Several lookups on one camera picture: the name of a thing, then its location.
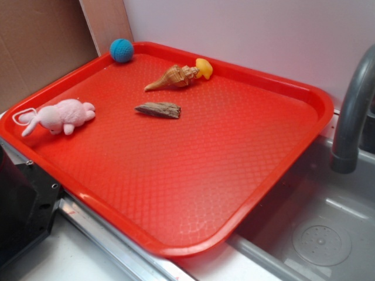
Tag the yellow rubber duck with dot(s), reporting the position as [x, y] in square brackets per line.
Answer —
[205, 68]

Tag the light wooden board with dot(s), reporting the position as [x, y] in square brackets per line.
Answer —
[107, 21]

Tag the blue textured ball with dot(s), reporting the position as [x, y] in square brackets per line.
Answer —
[121, 50]

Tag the tan spiral conch shell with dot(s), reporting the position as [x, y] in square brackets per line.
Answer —
[174, 76]

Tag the brown cardboard panel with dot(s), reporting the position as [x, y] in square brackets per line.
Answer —
[41, 41]

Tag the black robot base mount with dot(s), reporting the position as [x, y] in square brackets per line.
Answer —
[29, 199]

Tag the red plastic tray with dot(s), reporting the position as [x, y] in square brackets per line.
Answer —
[176, 187]

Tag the grey plastic sink basin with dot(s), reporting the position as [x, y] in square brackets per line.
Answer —
[314, 224]

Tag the brown wood piece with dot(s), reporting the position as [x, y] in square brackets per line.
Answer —
[159, 109]

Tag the pink plush bunny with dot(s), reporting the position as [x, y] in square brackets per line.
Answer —
[63, 117]

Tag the grey toy faucet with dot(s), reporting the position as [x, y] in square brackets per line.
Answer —
[355, 126]

